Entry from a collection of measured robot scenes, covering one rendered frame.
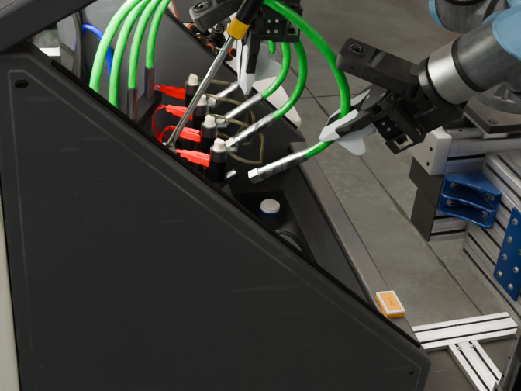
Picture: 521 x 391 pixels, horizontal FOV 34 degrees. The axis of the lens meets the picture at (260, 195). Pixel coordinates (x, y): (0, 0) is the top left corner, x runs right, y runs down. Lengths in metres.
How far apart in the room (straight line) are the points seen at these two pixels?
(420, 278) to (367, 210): 0.43
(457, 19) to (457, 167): 0.31
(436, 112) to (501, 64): 0.13
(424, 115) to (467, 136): 0.68
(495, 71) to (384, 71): 0.15
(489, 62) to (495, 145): 0.81
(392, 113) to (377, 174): 2.44
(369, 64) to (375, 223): 2.16
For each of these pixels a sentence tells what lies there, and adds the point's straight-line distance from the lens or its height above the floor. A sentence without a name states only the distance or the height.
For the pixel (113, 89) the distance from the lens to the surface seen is 1.37.
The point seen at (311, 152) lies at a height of 1.19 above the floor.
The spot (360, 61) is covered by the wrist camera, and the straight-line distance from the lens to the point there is 1.13.
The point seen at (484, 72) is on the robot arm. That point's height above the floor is 1.40.
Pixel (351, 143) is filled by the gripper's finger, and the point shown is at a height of 1.23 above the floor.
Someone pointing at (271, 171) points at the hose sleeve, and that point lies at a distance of 1.27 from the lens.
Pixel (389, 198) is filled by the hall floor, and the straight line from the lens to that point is 3.43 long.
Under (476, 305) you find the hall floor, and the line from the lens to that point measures 2.99.
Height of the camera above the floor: 1.81
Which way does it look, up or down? 33 degrees down
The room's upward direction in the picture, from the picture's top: 6 degrees clockwise
